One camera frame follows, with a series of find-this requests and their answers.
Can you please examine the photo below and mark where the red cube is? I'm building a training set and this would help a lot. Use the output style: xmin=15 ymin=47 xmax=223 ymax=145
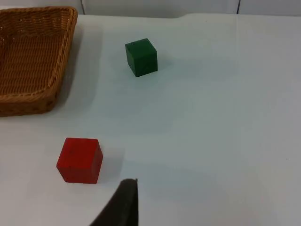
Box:
xmin=56 ymin=137 xmax=104 ymax=185

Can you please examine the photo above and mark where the brown wicker basket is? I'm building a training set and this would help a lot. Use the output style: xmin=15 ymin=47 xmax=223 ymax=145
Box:
xmin=0 ymin=6 xmax=79 ymax=117

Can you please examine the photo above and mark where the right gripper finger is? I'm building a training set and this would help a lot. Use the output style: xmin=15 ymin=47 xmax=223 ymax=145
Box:
xmin=89 ymin=178 xmax=139 ymax=226

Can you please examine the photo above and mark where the green cube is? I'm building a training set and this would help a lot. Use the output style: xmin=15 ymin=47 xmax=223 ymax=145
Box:
xmin=125 ymin=38 xmax=158 ymax=78

